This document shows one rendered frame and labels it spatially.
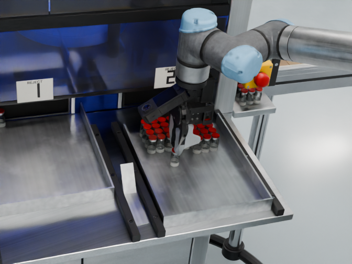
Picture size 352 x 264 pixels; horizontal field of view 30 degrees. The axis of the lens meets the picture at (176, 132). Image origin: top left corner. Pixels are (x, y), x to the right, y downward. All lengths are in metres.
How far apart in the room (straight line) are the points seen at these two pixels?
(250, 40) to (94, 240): 0.53
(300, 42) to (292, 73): 0.62
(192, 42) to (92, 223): 0.44
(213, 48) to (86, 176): 0.45
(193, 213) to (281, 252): 1.28
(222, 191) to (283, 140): 1.73
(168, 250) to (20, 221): 0.76
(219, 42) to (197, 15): 0.08
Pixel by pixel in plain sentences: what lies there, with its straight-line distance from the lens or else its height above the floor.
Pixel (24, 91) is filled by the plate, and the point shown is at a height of 1.02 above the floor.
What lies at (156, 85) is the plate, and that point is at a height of 1.00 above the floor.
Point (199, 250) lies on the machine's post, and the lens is 2.15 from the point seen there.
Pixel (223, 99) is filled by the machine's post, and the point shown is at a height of 0.93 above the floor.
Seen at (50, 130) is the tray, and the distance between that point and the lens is 1.69.
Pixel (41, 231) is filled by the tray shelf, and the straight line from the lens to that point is 1.43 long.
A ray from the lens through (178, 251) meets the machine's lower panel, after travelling 2.12.
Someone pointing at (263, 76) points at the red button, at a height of 1.01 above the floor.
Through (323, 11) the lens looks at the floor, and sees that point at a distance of 4.61.
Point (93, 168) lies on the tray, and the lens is 1.57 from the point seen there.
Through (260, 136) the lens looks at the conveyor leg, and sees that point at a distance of 2.12.
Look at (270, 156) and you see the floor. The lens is 3.14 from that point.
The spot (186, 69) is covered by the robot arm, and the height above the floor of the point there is 1.17.
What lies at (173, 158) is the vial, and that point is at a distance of 1.58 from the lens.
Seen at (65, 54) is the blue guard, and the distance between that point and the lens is 1.56.
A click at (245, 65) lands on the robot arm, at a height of 1.25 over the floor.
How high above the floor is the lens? 1.90
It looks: 37 degrees down
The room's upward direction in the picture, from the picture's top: 7 degrees clockwise
